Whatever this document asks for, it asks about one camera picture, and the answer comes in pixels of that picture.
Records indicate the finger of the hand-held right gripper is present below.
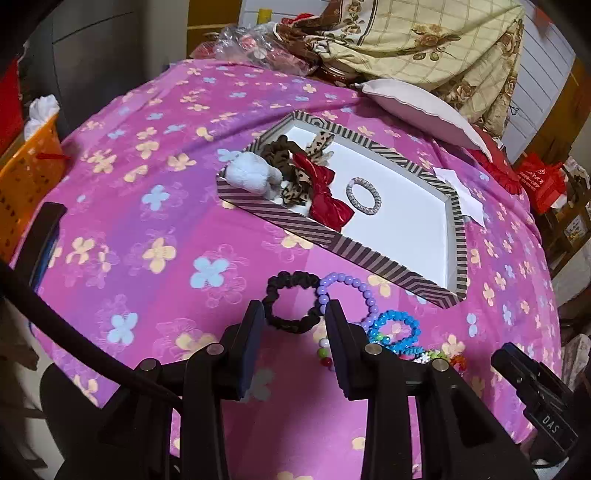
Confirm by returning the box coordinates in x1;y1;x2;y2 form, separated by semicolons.
491;343;548;393

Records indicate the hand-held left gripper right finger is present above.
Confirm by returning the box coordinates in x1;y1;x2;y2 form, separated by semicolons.
323;300;539;480

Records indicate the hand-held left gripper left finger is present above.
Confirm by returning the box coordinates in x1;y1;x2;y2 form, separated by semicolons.
53;300;266;480

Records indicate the blue bead bracelet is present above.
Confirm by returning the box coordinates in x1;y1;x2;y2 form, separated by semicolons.
369;310;422;356

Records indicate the black scrunchie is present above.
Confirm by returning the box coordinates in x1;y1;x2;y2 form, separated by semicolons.
262;271;326;332

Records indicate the purple bead bracelet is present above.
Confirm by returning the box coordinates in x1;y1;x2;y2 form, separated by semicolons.
316;272;379;324

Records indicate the flower bead bracelet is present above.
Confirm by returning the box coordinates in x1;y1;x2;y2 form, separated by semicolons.
406;348;450;365

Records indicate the striped cardboard tray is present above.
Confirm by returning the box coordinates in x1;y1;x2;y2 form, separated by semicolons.
216;110;468;309

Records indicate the red satin bow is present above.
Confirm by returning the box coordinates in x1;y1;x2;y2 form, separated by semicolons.
292;151;355;232

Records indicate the pink floral bedsheet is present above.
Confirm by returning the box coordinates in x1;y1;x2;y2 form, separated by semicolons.
11;58;564;480

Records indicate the white paper sheet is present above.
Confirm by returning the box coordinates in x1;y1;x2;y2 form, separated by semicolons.
434;167;485;228

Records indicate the white plush scrunchie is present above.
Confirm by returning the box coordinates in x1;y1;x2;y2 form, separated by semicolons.
225;152;283;200

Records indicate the red shopping bag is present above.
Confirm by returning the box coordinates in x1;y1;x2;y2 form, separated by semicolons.
515;152;568;215

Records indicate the red ruffled pillow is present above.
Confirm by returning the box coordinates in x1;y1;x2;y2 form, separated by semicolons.
471;129;523;195

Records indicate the leopard print scrunchie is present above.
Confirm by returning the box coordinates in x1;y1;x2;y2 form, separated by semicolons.
261;131;335;208

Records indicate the black and blue bar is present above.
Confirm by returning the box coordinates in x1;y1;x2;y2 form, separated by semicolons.
28;202;68;296

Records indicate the pale pink pillow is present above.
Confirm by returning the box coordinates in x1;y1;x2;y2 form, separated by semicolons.
362;78;495;162

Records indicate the orange plastic basket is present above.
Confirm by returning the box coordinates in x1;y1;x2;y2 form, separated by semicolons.
0;113;70;261

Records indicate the clear plastic bag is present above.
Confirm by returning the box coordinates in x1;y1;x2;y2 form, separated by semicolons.
210;23;319;77

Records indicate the white crumpled tissue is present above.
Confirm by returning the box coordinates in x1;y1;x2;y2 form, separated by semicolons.
23;93;61;139

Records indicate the beige floral quilt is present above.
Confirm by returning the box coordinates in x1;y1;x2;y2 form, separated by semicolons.
272;0;527;139

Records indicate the grey refrigerator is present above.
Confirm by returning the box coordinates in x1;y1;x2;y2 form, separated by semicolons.
28;0;185;134

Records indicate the red paper box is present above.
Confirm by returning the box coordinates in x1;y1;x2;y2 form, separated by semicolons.
0;60;24;158

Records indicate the silver rhinestone bracelet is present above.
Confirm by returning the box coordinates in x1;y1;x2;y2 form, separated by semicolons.
345;176;381;217

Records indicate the black cable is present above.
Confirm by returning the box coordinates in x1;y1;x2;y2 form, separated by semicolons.
0;261;185;416

